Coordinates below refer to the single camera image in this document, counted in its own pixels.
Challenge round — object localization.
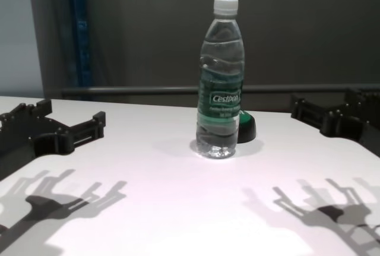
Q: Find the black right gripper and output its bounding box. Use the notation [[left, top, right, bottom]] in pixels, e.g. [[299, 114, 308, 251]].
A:
[[290, 88, 380, 159]]

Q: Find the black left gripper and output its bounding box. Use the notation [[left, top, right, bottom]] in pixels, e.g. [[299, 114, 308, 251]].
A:
[[0, 100, 106, 181]]

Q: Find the clear water bottle green label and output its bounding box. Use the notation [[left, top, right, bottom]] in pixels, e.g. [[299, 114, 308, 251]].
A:
[[194, 0, 246, 159]]

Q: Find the green YES push button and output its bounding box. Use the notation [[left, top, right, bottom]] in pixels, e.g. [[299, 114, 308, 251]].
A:
[[236, 109, 257, 143]]

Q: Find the grey horizontal metal rail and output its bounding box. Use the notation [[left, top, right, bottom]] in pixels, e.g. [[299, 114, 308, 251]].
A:
[[61, 83, 380, 95]]

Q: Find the blue upright metal post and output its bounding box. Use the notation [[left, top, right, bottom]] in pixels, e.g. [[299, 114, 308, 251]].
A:
[[67, 0, 93, 86]]

